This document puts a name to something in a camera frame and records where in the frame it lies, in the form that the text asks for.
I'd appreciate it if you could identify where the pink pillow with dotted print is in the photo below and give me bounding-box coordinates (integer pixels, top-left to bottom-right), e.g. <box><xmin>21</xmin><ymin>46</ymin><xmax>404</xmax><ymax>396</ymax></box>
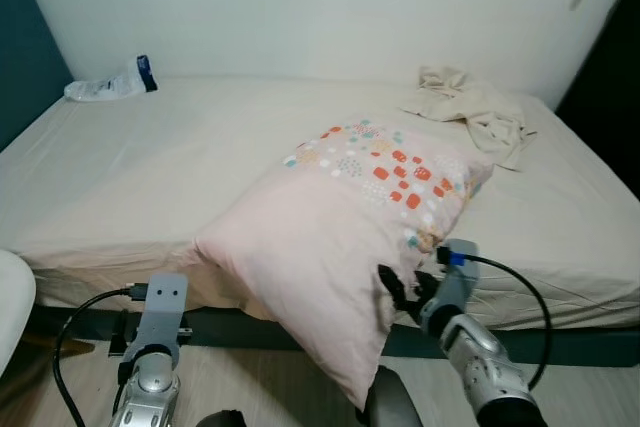
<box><xmin>194</xmin><ymin>119</ymin><xmax>495</xmax><ymax>411</ymax></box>

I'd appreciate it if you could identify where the white chair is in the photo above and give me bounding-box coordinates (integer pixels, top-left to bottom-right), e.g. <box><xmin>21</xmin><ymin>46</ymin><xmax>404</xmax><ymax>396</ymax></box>
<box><xmin>0</xmin><ymin>249</ymin><xmax>38</xmax><ymax>380</ymax></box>

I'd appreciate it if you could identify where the dark right robot leg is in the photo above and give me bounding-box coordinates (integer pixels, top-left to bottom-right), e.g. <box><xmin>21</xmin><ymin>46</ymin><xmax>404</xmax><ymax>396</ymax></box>
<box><xmin>359</xmin><ymin>366</ymin><xmax>427</xmax><ymax>427</ymax></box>

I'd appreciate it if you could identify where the dark robot leg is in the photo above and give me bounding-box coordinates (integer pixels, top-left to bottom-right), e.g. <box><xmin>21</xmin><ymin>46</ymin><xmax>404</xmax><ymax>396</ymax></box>
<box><xmin>359</xmin><ymin>366</ymin><xmax>427</xmax><ymax>427</ymax></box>
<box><xmin>194</xmin><ymin>408</ymin><xmax>247</xmax><ymax>427</ymax></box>

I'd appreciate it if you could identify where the dark left robot leg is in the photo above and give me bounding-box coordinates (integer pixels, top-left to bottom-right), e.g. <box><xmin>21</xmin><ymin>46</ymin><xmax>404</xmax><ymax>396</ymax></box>
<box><xmin>194</xmin><ymin>408</ymin><xmax>247</xmax><ymax>427</ymax></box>

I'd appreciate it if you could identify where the bed with cream sheet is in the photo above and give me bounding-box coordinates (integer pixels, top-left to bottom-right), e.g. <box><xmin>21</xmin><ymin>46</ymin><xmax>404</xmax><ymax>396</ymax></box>
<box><xmin>0</xmin><ymin>73</ymin><xmax>640</xmax><ymax>334</ymax></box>

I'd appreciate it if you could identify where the crumpled beige cloth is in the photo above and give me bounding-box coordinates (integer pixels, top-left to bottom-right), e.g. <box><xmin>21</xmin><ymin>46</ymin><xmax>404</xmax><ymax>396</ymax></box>
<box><xmin>399</xmin><ymin>65</ymin><xmax>539</xmax><ymax>173</ymax></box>

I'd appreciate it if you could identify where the clear plastic pack, blue end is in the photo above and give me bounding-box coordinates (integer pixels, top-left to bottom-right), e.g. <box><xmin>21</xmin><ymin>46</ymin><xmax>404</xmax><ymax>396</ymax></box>
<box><xmin>63</xmin><ymin>54</ymin><xmax>160</xmax><ymax>104</ymax></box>

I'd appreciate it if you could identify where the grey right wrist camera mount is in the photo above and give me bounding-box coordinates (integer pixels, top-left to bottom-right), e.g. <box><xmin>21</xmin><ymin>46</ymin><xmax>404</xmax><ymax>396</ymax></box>
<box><xmin>424</xmin><ymin>239</ymin><xmax>482</xmax><ymax>324</ymax></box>

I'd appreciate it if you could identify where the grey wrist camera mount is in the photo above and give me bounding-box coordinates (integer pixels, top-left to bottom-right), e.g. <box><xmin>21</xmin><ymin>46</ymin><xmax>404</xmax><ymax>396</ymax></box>
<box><xmin>424</xmin><ymin>239</ymin><xmax>482</xmax><ymax>324</ymax></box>
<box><xmin>133</xmin><ymin>272</ymin><xmax>192</xmax><ymax>351</ymax></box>

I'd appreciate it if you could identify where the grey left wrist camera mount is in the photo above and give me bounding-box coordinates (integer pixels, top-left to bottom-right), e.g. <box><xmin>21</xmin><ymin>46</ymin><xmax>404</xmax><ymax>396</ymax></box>
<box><xmin>133</xmin><ymin>272</ymin><xmax>192</xmax><ymax>351</ymax></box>

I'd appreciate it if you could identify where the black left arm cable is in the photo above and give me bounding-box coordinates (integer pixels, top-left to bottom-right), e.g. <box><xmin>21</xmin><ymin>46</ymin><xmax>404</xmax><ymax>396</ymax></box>
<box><xmin>51</xmin><ymin>285</ymin><xmax>151</xmax><ymax>427</ymax></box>

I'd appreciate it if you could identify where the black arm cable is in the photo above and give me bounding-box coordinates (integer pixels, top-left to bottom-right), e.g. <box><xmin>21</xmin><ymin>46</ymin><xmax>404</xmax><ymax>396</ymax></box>
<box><xmin>437</xmin><ymin>245</ymin><xmax>555</xmax><ymax>391</ymax></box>
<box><xmin>51</xmin><ymin>285</ymin><xmax>151</xmax><ymax>427</ymax></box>

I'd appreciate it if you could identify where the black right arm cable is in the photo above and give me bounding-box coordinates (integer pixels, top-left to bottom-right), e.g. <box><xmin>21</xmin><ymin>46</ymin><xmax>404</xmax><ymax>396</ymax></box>
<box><xmin>437</xmin><ymin>245</ymin><xmax>555</xmax><ymax>391</ymax></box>

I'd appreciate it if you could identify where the dark bed frame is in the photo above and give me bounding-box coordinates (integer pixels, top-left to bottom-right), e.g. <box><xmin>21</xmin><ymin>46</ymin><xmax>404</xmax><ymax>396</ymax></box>
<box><xmin>28</xmin><ymin>303</ymin><xmax>640</xmax><ymax>369</ymax></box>

